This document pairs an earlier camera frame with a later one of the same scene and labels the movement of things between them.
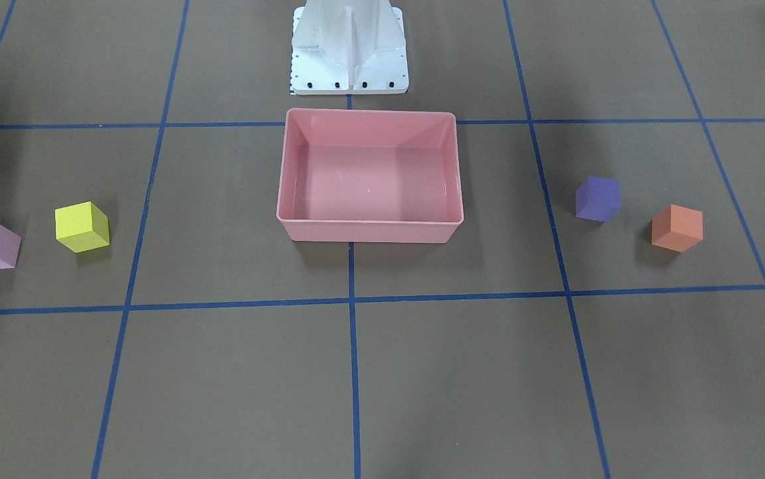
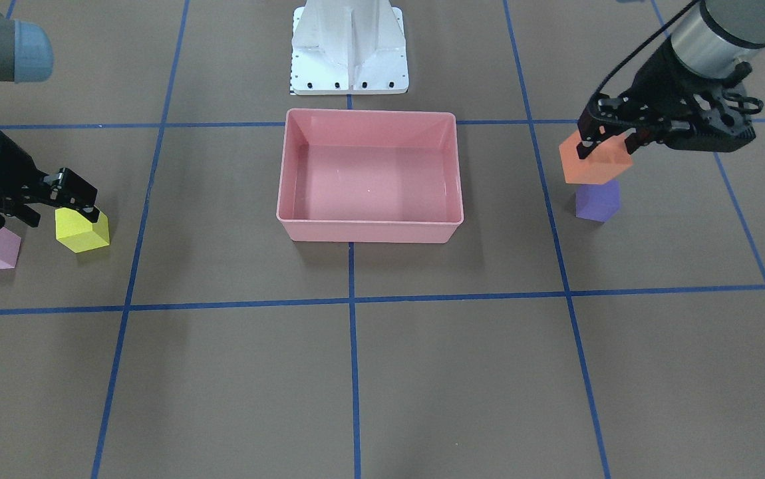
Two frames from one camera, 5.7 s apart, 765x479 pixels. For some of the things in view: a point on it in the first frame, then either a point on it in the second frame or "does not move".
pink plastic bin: (370, 176) does not move
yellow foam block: (82, 227) does not move
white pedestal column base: (340, 47) does not move
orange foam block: (677, 227) to (608, 160)
